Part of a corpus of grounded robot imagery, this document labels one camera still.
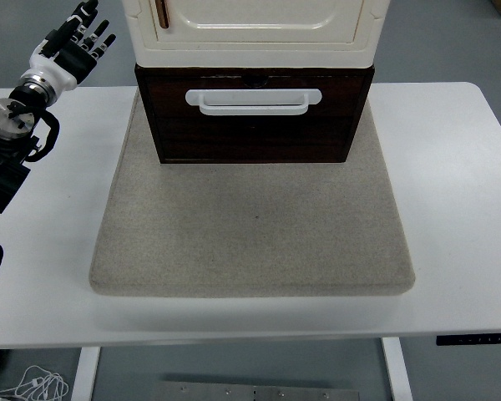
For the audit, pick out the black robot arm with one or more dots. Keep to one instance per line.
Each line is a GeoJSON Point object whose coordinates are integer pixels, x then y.
{"type": "Point", "coordinates": [6, 138]}

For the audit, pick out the black table control panel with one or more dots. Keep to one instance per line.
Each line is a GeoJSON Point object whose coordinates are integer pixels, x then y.
{"type": "Point", "coordinates": [476, 338]}

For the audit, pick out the beige felt mat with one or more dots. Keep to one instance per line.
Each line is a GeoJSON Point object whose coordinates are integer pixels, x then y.
{"type": "Point", "coordinates": [250, 229]}

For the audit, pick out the white table leg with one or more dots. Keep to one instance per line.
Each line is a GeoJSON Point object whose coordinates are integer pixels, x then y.
{"type": "Point", "coordinates": [85, 376]}
{"type": "Point", "coordinates": [398, 372]}

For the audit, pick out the dark wooden drawer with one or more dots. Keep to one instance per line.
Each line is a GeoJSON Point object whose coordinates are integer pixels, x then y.
{"type": "Point", "coordinates": [254, 138]}

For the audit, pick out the dark wooden drawer case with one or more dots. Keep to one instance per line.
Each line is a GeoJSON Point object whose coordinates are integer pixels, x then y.
{"type": "Point", "coordinates": [140, 79]}

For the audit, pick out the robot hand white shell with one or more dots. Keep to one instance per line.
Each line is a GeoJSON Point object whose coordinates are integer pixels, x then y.
{"type": "Point", "coordinates": [62, 62]}

